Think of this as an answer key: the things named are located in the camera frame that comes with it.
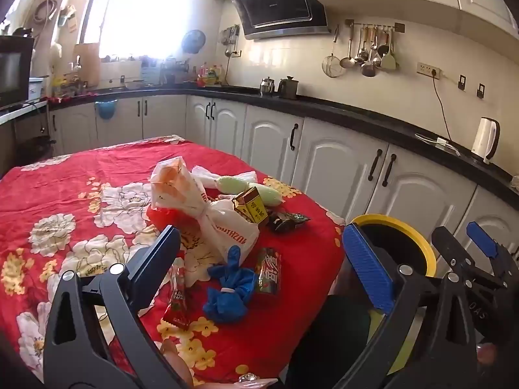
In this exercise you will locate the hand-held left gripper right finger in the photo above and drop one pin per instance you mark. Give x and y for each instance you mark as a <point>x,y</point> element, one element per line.
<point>367,267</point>

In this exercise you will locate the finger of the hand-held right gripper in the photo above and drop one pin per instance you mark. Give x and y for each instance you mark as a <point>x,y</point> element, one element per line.
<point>482,239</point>
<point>448,245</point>

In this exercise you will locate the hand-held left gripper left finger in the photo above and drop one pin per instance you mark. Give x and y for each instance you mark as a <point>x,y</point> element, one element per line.
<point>156,267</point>

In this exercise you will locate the red clear candy wrapper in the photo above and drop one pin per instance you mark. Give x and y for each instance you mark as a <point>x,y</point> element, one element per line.
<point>176,308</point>

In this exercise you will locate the yellow rimmed trash bin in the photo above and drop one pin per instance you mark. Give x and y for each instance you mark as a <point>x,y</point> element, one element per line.
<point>405,227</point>

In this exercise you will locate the red plastic bag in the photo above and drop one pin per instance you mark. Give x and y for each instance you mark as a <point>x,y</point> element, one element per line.
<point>160,215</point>

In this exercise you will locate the white orange-printed plastic bag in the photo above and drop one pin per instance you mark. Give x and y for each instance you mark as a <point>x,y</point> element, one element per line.
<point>182,194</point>

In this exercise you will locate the blue plastic glove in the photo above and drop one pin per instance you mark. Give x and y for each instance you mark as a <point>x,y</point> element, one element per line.
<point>227,300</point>

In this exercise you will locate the dark foil snack wrapper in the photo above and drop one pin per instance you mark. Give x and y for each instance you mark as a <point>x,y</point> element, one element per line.
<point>286,223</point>

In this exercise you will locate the red green snack packet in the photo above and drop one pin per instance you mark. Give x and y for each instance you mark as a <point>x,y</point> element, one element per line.
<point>267,271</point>

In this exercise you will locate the white foam fruit net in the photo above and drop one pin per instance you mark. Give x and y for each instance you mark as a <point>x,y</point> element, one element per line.
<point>204,178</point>

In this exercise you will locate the green foam fruit net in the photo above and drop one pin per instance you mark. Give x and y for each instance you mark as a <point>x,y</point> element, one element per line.
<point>269,195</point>
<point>232,182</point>

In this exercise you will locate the person's right hand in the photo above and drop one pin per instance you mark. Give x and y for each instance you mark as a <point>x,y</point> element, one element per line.
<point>485,354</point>

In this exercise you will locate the person's left hand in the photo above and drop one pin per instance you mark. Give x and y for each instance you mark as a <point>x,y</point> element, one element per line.
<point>175,362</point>

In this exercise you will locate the person's dark green garment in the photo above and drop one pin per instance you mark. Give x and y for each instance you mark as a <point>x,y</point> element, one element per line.
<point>324,340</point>

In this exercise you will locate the person's yellow-green garment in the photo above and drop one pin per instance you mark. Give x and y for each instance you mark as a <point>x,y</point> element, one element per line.
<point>401,352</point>

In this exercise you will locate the white electric kettle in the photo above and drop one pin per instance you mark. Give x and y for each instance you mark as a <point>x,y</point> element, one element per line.
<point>484,137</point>

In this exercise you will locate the white lower kitchen cabinets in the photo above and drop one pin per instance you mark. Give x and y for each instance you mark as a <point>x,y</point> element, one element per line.
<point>332,158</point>

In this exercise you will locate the red floral blanket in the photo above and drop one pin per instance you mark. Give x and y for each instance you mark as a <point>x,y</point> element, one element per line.
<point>81,170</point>

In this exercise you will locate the black kitchen countertop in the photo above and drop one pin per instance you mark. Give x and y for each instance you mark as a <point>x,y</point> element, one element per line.
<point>344,109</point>

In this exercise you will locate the blue hanging plastic bin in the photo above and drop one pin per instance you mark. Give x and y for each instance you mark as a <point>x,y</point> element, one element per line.
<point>106,110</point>

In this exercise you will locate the row of hanging kitchen utensils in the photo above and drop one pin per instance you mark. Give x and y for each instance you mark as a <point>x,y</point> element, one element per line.
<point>388,60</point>

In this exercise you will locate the dark metal pot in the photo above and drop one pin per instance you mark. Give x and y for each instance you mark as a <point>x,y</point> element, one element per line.
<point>288,88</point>

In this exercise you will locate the group of condiment bottles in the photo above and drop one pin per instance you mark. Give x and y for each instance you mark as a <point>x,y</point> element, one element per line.
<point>211,73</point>

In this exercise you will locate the steel teapot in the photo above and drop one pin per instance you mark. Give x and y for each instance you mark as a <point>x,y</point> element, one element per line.
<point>267,87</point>

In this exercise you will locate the wooden cutting board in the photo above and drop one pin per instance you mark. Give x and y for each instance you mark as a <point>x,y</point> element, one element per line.
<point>87,65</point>

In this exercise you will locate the white plastic container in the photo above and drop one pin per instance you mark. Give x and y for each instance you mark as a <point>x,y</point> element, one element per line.
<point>37,88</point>

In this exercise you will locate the black microwave oven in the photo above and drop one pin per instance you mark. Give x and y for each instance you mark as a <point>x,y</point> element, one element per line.
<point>14,71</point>

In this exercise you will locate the kitchen window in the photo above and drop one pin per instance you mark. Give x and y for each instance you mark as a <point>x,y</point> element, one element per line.
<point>133,16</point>

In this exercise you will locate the black range hood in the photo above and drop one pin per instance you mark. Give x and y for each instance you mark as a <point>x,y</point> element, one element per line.
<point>279,8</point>

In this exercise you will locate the black wall hook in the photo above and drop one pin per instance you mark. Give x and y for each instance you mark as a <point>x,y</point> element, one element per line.
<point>480,91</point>
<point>462,82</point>

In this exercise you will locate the wall power strip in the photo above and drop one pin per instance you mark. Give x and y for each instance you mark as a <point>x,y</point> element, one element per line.
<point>427,69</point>

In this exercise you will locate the wall utensil rail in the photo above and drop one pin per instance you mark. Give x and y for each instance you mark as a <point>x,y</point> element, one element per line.
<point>399,27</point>

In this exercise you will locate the blue round wall item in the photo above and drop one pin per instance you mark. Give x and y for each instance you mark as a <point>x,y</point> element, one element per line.
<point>193,41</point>

